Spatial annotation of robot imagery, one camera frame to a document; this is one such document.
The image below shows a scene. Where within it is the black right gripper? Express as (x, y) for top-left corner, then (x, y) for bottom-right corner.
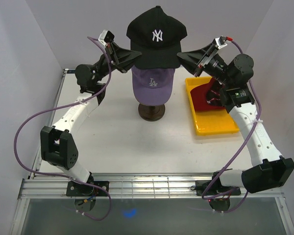
(173, 44), (231, 87)

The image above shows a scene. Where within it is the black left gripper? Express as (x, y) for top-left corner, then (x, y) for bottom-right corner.
(94, 42), (144, 84)

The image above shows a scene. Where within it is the black NY baseball cap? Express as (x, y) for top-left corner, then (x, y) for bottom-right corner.
(126, 6), (187, 70)

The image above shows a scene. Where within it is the red baseball cap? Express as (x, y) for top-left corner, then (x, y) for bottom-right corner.
(190, 78), (225, 112)

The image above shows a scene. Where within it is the lavender baseball cap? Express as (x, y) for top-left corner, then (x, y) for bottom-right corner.
(131, 66), (175, 106)

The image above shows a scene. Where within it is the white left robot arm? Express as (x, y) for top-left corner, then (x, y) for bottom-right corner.
(40, 42), (142, 196)

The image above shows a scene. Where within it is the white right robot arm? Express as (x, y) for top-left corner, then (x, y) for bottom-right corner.
(177, 36), (294, 199)

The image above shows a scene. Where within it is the beige mannequin head stand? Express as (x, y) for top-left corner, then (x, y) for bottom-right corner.
(138, 103), (166, 121)

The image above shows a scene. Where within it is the yellow plastic tray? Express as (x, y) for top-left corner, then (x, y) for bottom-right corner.
(185, 76), (239, 136)

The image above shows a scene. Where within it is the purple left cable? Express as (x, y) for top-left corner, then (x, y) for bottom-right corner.
(14, 36), (112, 182)

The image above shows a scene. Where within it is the purple cable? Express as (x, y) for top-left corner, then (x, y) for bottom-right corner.
(14, 36), (112, 182)
(201, 40), (263, 200)

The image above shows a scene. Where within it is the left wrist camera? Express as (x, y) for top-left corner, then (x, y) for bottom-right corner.
(98, 30), (115, 47)

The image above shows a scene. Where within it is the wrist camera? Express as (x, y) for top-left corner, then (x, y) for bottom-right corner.
(98, 30), (115, 47)
(214, 36), (233, 49)

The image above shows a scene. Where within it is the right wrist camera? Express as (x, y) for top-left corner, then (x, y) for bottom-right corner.
(214, 36), (233, 49)

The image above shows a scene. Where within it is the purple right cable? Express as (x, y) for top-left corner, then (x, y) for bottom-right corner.
(201, 40), (263, 200)

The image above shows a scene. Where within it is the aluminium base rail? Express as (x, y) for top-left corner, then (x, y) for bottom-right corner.
(17, 172), (285, 199)

